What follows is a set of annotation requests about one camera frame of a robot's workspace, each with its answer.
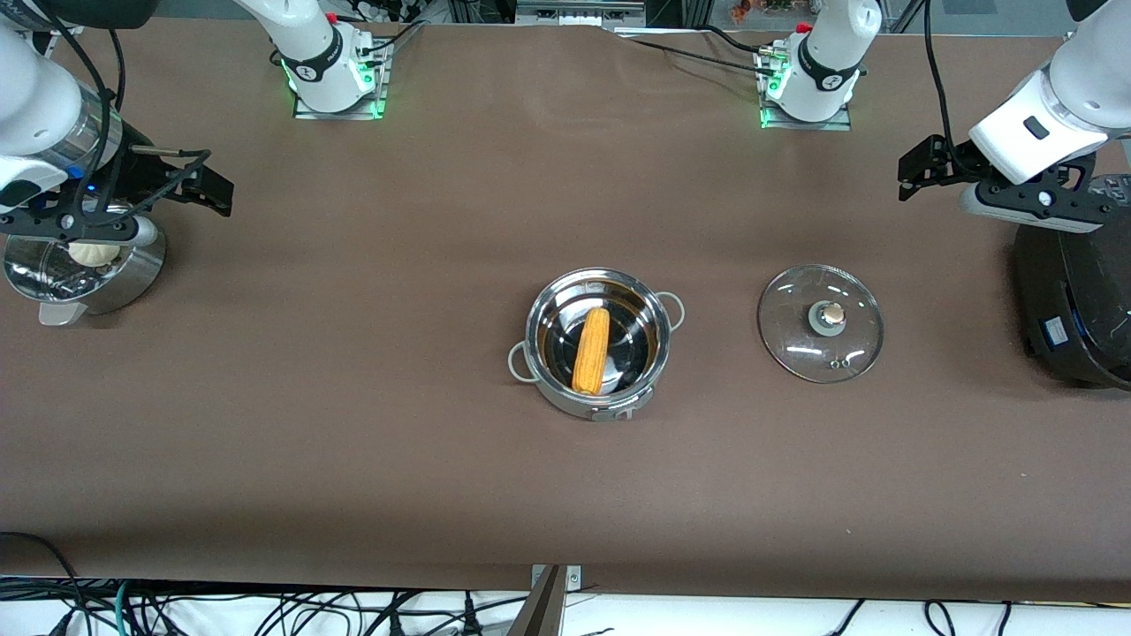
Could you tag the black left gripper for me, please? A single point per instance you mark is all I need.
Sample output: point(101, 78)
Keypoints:
point(958, 162)

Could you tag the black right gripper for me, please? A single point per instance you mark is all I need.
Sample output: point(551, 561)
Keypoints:
point(132, 170)

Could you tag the glass lid with gold knob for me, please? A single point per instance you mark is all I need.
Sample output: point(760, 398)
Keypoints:
point(795, 344)

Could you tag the yellow corn cob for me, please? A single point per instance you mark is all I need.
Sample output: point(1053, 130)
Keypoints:
point(590, 353)

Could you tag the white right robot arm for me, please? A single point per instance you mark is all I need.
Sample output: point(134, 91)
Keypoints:
point(35, 97)

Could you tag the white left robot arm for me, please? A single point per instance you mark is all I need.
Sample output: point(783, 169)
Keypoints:
point(1069, 97)

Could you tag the steel steamer pot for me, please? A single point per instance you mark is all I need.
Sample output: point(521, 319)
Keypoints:
point(132, 283)

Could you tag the white steamed bun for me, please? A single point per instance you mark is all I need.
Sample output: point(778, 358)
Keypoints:
point(93, 254)

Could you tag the black round appliance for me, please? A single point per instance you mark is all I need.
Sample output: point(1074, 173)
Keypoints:
point(1087, 300)

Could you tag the brown table cover sheet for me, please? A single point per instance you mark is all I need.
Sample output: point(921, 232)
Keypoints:
point(353, 486)

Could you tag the grey metal box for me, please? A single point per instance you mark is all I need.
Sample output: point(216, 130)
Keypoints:
point(579, 13)

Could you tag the grey metal pole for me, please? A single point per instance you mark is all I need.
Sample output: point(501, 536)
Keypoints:
point(541, 609)

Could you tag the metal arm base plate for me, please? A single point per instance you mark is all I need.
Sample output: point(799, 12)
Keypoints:
point(839, 124)
point(380, 84)

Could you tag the metal clamp bracket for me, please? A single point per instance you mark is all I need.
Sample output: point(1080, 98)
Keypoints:
point(573, 579)

